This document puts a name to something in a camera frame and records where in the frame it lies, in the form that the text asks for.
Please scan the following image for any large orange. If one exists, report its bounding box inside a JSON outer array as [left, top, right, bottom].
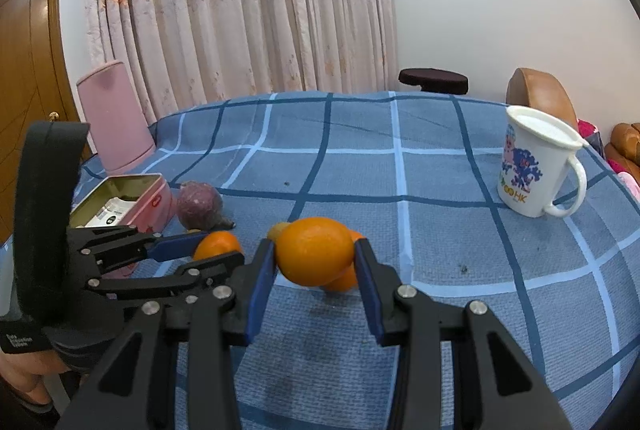
[[276, 217, 356, 287]]

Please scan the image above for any blue plaid blanket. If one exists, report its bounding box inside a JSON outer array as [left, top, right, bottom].
[[72, 91, 637, 430]]

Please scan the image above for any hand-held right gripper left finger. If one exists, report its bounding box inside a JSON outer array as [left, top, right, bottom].
[[52, 239, 279, 430]]

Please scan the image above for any white printed mug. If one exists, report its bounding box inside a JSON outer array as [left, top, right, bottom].
[[496, 105, 588, 218]]

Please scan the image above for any small orange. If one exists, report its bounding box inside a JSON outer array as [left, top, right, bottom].
[[192, 231, 244, 263]]

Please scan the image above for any pink tin box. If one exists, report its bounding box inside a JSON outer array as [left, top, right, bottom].
[[69, 173, 180, 280]]

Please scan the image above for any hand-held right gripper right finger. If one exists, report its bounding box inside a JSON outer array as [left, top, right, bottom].
[[354, 237, 573, 430]]

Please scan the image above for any pink trash bin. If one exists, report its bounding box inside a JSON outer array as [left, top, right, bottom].
[[76, 59, 157, 177]]

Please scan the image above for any brown leather chair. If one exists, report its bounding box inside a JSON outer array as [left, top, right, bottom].
[[505, 68, 578, 131]]

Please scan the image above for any person's left forearm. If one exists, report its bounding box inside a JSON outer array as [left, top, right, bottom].
[[0, 350, 68, 413]]

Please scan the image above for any wooden door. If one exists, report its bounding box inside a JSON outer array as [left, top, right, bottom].
[[0, 0, 93, 246]]

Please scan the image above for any dark round stool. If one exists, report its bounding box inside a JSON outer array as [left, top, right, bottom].
[[398, 68, 470, 96]]

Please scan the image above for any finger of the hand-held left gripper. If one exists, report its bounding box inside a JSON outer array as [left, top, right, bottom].
[[67, 225, 216, 276], [85, 253, 246, 306]]

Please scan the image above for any white packet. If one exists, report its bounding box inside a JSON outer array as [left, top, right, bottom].
[[82, 196, 141, 228]]

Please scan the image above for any pink cloth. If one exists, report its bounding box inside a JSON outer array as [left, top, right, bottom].
[[577, 119, 602, 142]]

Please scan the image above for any purple round fruit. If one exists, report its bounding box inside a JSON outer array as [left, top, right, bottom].
[[177, 181, 223, 231]]

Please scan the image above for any pink floral curtain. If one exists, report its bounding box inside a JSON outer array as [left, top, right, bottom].
[[82, 0, 401, 126]]

